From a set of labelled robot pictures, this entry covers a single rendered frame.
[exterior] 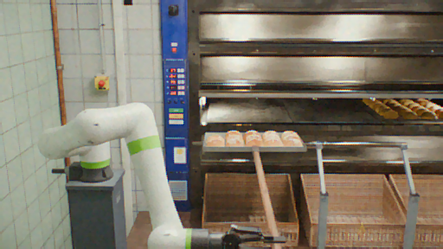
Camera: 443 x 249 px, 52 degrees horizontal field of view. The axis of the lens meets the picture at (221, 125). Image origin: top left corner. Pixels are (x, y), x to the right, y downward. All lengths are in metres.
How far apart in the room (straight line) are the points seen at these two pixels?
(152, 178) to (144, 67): 1.44
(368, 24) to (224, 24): 0.88
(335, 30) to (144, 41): 1.17
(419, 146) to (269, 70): 1.11
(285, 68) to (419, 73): 0.83
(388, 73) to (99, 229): 1.95
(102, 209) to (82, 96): 1.19
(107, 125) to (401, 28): 2.04
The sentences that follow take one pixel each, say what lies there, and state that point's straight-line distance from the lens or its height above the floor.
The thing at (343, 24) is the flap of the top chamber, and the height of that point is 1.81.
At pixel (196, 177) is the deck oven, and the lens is 3.06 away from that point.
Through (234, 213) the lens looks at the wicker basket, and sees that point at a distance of 3.05.
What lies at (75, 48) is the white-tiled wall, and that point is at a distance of 3.02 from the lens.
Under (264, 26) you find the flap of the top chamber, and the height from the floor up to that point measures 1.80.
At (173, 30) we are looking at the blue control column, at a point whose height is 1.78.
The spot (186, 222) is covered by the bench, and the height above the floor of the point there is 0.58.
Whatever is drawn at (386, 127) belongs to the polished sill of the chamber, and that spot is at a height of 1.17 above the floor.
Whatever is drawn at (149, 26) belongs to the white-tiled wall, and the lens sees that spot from 2.89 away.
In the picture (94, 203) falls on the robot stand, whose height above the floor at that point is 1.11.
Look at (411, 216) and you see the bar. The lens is 2.68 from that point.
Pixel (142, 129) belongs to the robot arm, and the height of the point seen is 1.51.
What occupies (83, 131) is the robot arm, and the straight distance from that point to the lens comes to 1.52.
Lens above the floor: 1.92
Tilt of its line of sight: 15 degrees down
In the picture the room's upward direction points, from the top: straight up
